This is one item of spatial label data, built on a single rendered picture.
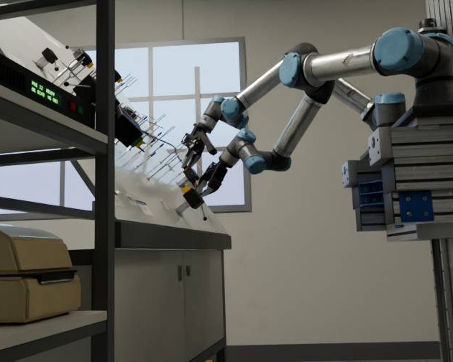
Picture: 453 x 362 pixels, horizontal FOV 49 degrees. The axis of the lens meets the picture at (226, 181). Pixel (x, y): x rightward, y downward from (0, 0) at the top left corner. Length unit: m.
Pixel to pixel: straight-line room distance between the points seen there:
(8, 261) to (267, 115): 3.09
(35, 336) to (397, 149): 1.03
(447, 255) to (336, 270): 2.10
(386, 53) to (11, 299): 1.11
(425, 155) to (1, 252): 1.09
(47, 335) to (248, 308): 2.87
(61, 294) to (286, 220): 2.82
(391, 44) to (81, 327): 1.07
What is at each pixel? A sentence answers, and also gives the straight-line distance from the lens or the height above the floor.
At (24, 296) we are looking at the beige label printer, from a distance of 0.98.
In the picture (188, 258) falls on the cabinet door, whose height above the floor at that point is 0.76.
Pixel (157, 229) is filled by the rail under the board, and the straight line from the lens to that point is 1.46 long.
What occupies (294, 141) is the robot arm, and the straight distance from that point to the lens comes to 1.94.
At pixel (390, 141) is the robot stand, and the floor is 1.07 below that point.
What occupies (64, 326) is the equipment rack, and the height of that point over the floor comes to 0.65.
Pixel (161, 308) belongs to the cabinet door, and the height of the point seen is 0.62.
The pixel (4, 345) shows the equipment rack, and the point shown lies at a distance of 0.88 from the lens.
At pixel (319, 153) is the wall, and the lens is 3.83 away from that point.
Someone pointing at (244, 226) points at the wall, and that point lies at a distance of 3.73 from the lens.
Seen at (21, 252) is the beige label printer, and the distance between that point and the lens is 1.00.
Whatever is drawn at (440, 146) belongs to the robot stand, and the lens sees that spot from 1.49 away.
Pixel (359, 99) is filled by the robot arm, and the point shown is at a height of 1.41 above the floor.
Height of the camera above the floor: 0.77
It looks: 9 degrees up
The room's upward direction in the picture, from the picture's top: 2 degrees counter-clockwise
